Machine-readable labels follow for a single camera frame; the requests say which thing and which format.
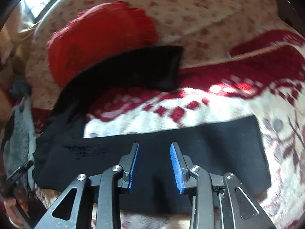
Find grey white fleece blanket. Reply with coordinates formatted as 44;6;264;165
1;96;36;176

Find black knit pants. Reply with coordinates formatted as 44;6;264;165
33;46;271;214

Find red white floral fleece blanket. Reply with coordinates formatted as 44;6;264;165
30;29;305;229

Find person's left hand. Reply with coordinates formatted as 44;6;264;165
4;198;24;228

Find floral beige quilt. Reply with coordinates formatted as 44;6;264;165
26;0;290;110

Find red ruffled round pillow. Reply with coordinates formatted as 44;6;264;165
47;1;158;88

